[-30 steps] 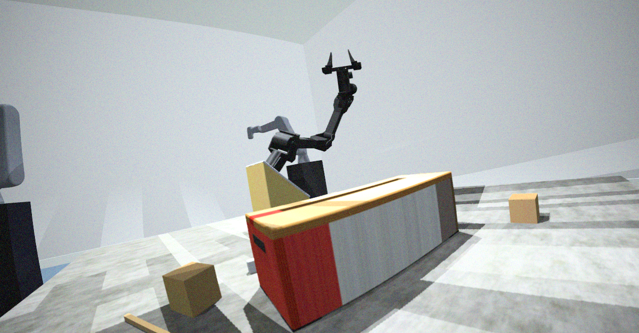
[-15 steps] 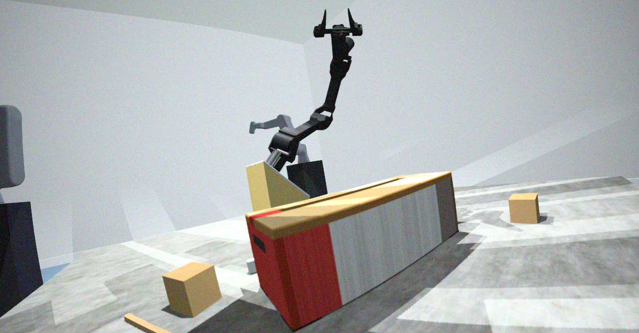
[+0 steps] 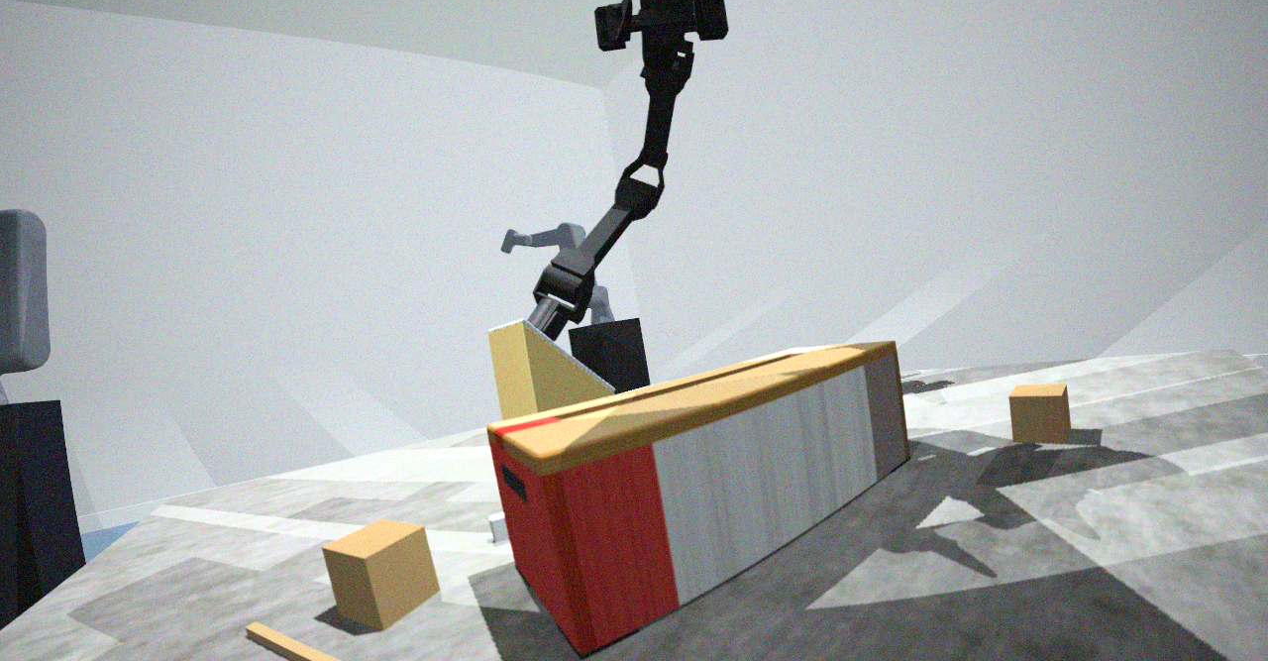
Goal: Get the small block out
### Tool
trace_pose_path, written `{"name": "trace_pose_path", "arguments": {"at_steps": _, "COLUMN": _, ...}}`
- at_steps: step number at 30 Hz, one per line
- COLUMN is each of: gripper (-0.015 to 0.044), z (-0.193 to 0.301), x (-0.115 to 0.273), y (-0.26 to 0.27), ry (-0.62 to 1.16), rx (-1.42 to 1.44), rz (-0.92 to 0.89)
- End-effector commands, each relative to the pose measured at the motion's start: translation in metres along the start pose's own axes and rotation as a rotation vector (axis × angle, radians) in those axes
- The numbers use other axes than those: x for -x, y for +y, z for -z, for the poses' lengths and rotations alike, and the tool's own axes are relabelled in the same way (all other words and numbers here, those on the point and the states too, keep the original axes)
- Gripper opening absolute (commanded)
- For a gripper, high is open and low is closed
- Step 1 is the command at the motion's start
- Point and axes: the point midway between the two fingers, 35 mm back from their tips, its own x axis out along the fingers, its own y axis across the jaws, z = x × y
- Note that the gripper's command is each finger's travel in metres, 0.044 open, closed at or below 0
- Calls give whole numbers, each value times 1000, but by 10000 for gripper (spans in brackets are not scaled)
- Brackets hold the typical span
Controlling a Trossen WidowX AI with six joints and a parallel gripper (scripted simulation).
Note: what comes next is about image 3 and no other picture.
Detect tan flat bar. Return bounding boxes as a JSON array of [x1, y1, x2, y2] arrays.
[[246, 622, 340, 661]]

